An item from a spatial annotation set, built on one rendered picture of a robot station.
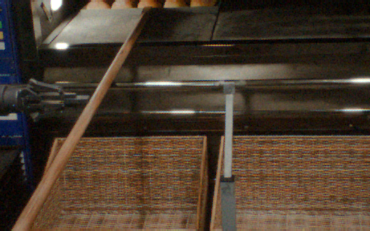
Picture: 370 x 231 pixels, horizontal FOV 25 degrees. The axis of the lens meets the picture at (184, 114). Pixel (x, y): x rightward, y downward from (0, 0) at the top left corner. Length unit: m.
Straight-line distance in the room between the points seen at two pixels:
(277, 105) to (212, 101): 0.23
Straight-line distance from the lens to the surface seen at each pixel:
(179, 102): 2.94
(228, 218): 2.45
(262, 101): 2.92
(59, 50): 2.97
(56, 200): 3.05
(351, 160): 2.96
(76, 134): 2.13
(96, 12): 3.37
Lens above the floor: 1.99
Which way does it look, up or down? 21 degrees down
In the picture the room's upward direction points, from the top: 3 degrees counter-clockwise
